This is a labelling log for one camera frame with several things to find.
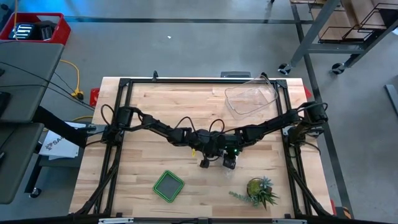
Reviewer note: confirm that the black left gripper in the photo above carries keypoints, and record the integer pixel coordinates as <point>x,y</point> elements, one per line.
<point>205,149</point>

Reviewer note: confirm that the white printed paper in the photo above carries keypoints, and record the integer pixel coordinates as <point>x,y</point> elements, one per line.
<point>62,149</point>

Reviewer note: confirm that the silver bracket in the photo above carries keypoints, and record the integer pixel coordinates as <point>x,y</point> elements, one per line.
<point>116,221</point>
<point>289,221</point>

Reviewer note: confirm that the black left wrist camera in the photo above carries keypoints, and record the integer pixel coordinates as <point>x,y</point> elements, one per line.
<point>203,135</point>

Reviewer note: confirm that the black metal table frame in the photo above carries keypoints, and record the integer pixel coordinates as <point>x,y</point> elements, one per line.
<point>202,81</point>

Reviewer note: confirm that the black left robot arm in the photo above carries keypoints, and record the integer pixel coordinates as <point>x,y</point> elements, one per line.
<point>155,126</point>

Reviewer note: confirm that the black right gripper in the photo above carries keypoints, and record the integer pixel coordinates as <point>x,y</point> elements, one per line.
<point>231,149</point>

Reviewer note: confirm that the grey desk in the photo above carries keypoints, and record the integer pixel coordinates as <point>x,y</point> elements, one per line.
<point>28,77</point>
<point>18,180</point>

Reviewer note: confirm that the grey metal cart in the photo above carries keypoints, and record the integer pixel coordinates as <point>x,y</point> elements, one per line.
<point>335,48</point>

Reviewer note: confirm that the black support bar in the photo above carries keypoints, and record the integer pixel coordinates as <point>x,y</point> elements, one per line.
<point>59,126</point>

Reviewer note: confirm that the artificial succulent plant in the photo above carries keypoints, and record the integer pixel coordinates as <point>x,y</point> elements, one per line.
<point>256,188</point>

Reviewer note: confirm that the red plastic crate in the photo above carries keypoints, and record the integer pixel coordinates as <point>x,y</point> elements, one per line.
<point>63,31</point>

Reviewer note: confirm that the grey box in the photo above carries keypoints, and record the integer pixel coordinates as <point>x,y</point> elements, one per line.
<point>235,74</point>

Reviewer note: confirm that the green black square tray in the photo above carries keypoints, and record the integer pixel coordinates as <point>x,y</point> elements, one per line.
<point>168,186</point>

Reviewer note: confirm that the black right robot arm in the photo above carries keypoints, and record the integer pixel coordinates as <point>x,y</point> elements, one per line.
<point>270,126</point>

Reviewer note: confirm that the red table clamp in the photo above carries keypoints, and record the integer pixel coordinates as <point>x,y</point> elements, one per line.
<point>94,96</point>
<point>308,92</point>

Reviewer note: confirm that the clear plastic bin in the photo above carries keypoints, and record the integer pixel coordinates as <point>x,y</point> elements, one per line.
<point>248,99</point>

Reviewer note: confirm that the black clip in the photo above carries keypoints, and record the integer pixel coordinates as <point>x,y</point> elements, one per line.
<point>155,76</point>

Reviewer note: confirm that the black striped device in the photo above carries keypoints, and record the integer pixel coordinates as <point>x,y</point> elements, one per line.
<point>23,31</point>

